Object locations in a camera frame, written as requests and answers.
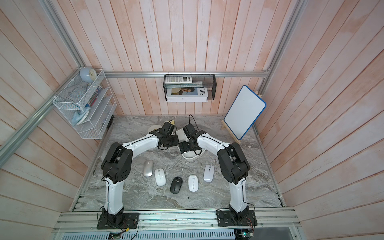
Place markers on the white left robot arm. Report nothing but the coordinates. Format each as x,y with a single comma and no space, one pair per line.
117,166

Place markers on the white slim computer mouse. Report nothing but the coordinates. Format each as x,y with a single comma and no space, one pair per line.
160,177

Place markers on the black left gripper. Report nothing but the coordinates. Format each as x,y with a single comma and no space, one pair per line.
175,143

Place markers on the white magazine book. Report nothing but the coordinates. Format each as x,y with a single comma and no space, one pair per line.
187,93

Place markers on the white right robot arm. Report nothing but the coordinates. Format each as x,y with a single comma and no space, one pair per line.
232,160

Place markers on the white plastic storage box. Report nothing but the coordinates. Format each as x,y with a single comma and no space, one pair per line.
186,150

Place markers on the black mesh wall basket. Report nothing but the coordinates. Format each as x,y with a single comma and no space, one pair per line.
208,81

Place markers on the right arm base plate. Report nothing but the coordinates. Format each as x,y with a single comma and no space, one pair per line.
231,218

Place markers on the silver computer mouse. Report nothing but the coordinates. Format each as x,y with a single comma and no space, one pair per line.
148,168

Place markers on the white wire wall shelf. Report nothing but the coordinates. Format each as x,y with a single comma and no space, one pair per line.
88,107

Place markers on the white calculator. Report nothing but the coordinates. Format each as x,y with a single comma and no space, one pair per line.
176,80

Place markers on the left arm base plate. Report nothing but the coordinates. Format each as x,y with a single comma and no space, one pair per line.
118,221

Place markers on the white ribbed computer mouse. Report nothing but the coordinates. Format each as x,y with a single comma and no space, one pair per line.
193,183

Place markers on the white tape roll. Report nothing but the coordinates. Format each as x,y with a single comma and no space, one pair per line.
154,127

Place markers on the yellow sticky note pad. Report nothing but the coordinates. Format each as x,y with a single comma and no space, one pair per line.
172,122

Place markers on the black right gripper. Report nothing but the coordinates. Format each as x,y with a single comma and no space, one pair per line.
185,149

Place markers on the small wooden easel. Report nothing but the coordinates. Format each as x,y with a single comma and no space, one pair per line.
225,126

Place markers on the black computer mouse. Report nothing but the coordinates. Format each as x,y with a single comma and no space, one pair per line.
176,185

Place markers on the blue framed whiteboard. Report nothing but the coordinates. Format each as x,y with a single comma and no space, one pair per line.
244,111

